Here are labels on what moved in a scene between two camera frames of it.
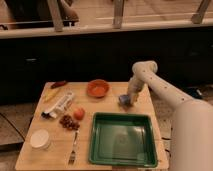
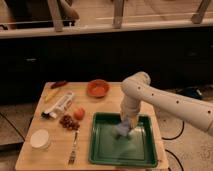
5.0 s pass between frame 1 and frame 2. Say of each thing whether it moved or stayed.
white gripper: moved
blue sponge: moved
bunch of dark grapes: stayed
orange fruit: stayed
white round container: stayed
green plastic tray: stayed
